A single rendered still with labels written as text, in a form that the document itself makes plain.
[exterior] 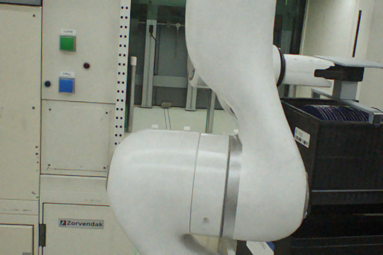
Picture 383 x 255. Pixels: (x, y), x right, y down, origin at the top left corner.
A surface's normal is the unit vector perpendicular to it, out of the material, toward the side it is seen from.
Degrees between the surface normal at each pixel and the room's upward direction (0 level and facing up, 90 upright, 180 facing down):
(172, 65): 90
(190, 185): 74
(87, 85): 90
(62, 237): 90
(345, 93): 89
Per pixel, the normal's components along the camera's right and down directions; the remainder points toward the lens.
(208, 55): -0.58, 0.26
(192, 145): 0.03, -0.77
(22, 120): 0.07, 0.26
